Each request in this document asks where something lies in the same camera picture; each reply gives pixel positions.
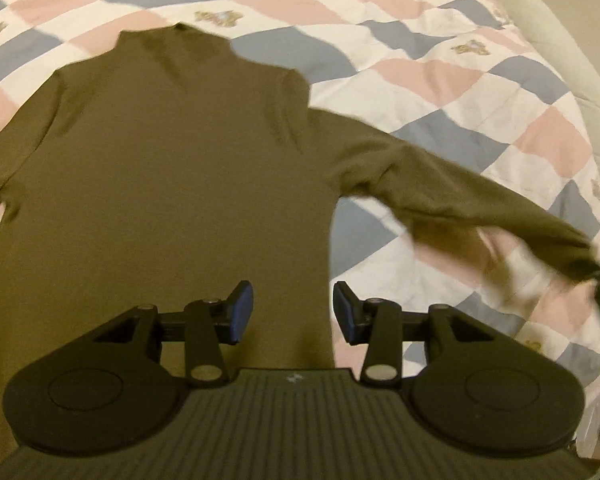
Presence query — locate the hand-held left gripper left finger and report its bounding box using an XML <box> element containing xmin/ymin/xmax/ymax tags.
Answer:
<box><xmin>92</xmin><ymin>280</ymin><xmax>255</xmax><ymax>387</ymax></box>

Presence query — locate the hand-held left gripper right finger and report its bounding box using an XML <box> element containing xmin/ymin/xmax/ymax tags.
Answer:
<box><xmin>333</xmin><ymin>281</ymin><xmax>497</xmax><ymax>387</ymax></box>

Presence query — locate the olive long-sleeve sweater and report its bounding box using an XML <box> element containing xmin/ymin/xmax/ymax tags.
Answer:
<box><xmin>0</xmin><ymin>22</ymin><xmax>600</xmax><ymax>466</ymax></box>

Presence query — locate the checkered pink blue quilt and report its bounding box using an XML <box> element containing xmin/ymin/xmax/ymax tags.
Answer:
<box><xmin>0</xmin><ymin>0</ymin><xmax>600</xmax><ymax>466</ymax></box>

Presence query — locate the beige padded headboard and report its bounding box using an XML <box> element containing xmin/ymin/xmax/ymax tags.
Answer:
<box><xmin>494</xmin><ymin>0</ymin><xmax>600</xmax><ymax>161</ymax></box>

